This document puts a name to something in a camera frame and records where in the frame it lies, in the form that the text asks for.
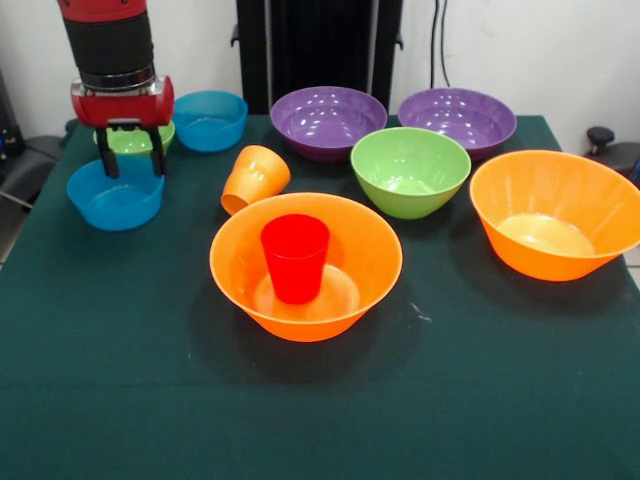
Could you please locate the black round knob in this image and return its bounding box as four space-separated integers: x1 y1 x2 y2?
586 126 616 156

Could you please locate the red plastic cup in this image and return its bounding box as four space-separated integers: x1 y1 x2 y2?
260 213 331 305

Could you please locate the dark brown rounded base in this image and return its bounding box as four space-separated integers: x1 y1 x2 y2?
589 142 640 190

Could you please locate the small green plastic bowl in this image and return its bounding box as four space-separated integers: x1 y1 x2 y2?
92 122 177 157

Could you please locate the purple plastic bowl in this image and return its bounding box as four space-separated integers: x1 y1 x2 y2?
270 85 389 164
397 88 518 162

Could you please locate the large orange plastic bowl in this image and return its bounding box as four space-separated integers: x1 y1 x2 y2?
469 149 640 283
209 192 404 344

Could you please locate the black wall cable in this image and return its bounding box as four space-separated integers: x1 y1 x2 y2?
430 0 452 90

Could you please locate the orange plastic cup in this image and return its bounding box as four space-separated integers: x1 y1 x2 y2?
220 144 292 216

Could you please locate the dark green tablecloth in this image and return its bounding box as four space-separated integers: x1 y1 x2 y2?
0 112 640 480

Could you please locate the black device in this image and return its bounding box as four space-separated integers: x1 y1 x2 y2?
0 67 25 160

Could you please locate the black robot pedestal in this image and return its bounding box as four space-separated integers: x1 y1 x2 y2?
230 0 405 116

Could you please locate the medium green plastic bowl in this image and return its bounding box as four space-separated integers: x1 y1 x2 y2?
349 126 472 220

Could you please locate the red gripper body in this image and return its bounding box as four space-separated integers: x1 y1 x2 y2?
69 74 176 131

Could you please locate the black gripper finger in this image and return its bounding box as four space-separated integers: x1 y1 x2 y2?
95 127 121 180
147 126 168 178

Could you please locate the small blue plastic bowl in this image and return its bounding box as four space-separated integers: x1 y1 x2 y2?
66 158 166 232
172 90 250 154

